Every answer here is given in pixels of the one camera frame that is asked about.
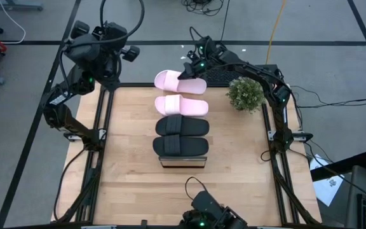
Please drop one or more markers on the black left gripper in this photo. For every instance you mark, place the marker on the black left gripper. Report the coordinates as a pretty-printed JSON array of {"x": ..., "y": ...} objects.
[{"x": 111, "y": 38}]

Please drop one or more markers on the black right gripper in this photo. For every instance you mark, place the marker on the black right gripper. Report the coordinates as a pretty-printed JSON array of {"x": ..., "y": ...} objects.
[{"x": 197, "y": 67}]

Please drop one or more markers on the pink slide sandal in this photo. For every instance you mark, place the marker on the pink slide sandal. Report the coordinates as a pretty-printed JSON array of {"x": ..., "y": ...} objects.
[
  {"x": 189, "y": 106},
  {"x": 183, "y": 84}
]

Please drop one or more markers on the black slide sandal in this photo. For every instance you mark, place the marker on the black slide sandal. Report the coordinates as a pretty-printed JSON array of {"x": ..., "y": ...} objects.
[
  {"x": 189, "y": 146},
  {"x": 192, "y": 125}
]

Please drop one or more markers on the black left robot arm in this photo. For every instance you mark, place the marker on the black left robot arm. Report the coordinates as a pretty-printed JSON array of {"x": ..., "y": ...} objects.
[{"x": 62, "y": 117}]

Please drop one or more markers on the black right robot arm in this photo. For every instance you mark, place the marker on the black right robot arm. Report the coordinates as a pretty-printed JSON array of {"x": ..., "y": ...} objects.
[{"x": 249, "y": 70}]

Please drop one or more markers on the small green potted plant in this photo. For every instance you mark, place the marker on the small green potted plant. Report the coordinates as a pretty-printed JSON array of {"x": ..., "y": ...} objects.
[{"x": 246, "y": 95}]

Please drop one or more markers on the black table edge clamp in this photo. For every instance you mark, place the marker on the black table edge clamp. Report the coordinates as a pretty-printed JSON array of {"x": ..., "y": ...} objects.
[{"x": 144, "y": 223}]

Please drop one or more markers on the black desk beam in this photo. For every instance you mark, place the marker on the black desk beam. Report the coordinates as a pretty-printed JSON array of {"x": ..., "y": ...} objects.
[{"x": 329, "y": 171}]

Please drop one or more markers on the white paper sheet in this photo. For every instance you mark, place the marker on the white paper sheet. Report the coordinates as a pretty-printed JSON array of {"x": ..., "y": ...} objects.
[{"x": 327, "y": 189}]

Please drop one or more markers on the grey desk top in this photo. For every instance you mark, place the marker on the grey desk top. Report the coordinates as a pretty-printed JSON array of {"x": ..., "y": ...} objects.
[{"x": 364, "y": 184}]

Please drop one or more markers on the black metal table frame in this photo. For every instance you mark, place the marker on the black metal table frame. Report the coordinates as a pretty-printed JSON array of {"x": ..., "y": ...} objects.
[{"x": 138, "y": 85}]

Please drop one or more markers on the wooden shelf with black frame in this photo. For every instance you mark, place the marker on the wooden shelf with black frame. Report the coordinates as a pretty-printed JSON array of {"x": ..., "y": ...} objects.
[{"x": 183, "y": 162}]

